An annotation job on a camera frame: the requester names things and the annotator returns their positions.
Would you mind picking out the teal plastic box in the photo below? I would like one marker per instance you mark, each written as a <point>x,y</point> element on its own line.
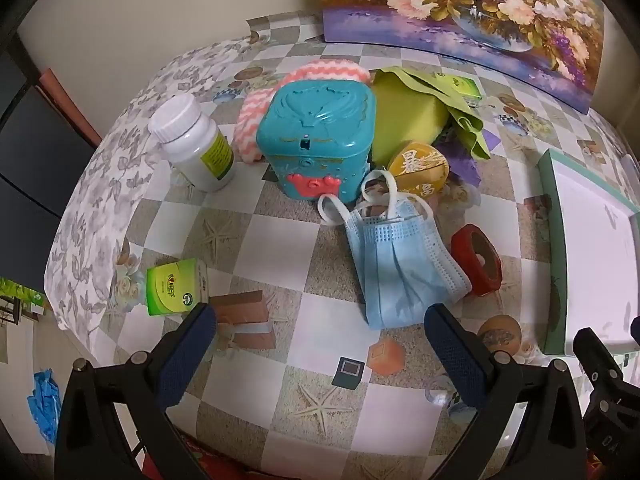
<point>315,135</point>

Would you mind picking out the blue face mask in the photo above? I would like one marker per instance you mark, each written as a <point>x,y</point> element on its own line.
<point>400,265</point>

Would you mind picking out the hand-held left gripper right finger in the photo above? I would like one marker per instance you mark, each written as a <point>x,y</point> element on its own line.
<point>456,357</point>

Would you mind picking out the white plastic bottle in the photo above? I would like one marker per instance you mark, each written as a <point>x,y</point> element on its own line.
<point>190,145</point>

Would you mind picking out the gold round tin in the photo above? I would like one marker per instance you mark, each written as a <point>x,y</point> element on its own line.
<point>417,165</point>

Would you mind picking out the green printed packet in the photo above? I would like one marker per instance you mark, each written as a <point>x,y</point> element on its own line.
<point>15,294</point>

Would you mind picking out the green rimmed white tray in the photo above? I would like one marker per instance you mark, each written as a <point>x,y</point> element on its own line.
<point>595,240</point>

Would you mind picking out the green cloth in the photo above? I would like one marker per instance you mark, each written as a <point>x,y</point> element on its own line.
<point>465,130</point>

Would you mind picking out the reddish brown board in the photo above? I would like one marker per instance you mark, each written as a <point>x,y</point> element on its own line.
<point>65,105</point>

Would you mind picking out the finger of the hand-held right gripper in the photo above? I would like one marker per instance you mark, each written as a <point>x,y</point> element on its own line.
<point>597,360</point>
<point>635,330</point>

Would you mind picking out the pink white striped cloth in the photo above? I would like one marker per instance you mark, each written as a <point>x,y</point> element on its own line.
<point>320,70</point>

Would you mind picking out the checkered printed tablecloth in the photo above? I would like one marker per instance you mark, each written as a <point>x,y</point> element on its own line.
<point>280,255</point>

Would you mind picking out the purple cloth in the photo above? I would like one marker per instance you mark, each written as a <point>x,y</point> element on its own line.
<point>465,165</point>

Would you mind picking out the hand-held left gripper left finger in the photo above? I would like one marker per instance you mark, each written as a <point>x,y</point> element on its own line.
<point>184,357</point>

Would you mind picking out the flower painting canvas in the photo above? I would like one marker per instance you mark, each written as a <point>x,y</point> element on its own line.
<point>450,10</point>

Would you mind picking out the blue gloves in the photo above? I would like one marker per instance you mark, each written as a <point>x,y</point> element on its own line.
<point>42,405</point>

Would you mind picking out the small green carton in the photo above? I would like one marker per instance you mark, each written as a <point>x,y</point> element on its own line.
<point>172,287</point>
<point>462,87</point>

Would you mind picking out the dark cabinet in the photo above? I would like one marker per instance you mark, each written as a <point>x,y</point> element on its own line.
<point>30,160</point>

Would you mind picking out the red tape roll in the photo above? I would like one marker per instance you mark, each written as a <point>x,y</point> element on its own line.
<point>462,250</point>

